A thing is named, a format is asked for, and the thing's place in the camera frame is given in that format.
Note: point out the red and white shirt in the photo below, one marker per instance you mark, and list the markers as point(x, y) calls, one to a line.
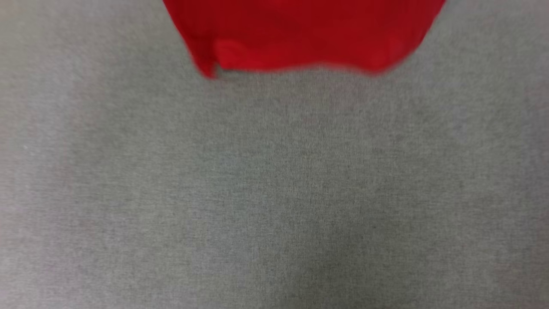
point(300, 34)

